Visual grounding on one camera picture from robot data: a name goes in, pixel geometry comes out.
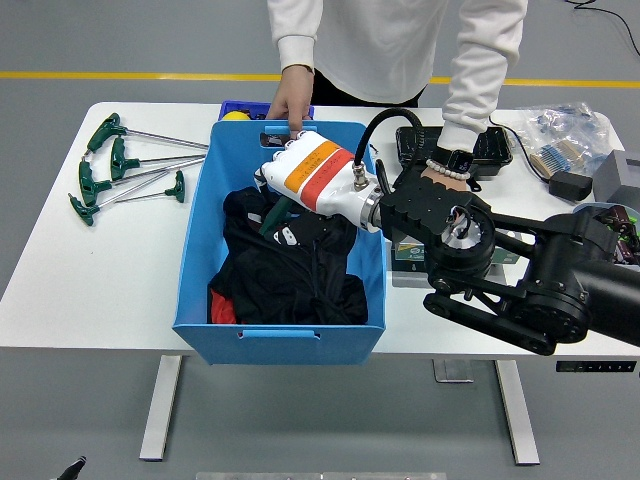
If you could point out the person's right hand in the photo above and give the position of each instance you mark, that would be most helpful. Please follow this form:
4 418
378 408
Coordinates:
295 95

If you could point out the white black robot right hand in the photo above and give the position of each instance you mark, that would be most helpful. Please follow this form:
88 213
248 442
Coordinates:
320 175

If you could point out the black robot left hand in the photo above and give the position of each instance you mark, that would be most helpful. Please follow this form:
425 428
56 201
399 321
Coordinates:
75 469

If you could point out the person's left hand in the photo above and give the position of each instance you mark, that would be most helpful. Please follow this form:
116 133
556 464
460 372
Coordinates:
435 176

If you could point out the metal hex key stand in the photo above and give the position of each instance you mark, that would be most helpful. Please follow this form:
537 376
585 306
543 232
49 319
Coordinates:
407 255

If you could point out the light blue plastic storage box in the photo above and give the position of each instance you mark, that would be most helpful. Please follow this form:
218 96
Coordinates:
202 250

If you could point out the person's right forearm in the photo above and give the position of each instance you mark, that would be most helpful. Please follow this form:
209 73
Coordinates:
295 50

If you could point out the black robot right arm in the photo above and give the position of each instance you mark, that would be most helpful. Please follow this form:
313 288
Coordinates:
550 290

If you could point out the person's left forearm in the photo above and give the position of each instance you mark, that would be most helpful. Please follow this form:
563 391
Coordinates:
470 110

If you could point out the grey box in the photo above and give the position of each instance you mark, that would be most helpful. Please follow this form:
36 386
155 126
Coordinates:
615 172

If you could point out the black wrist watch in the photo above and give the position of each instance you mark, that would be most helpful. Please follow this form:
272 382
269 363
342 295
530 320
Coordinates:
457 161

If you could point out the black plastic tray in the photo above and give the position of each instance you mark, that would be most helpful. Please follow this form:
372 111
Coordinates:
415 145

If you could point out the dark blue plastic bin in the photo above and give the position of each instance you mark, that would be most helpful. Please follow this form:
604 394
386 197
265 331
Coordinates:
245 106

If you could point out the yellow ball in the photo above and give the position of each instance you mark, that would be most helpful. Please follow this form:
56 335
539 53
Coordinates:
236 116

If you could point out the person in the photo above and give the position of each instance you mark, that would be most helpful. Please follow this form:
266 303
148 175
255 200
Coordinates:
375 40

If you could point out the white table leg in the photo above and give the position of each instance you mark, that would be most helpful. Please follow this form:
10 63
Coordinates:
517 415
160 410

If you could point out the black clothing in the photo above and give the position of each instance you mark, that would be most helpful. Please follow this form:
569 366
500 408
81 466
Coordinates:
300 280

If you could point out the taped beige resistor strip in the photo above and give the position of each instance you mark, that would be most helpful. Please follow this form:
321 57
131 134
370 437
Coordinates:
555 152

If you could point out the black power adapter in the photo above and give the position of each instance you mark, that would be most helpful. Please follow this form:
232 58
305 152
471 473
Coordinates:
570 186

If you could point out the clear bag of blue resistors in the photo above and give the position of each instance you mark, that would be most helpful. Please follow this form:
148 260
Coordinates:
565 125

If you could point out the red orange cloth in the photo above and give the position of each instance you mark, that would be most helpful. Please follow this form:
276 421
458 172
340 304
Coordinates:
220 310

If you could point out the round dish of parts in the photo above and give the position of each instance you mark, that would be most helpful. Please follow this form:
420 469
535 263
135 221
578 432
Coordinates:
627 250

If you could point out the black table control panel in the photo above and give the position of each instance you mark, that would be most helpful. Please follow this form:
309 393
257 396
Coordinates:
595 366

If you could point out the grey metal table bracket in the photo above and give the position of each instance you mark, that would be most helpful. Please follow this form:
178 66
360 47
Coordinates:
452 371

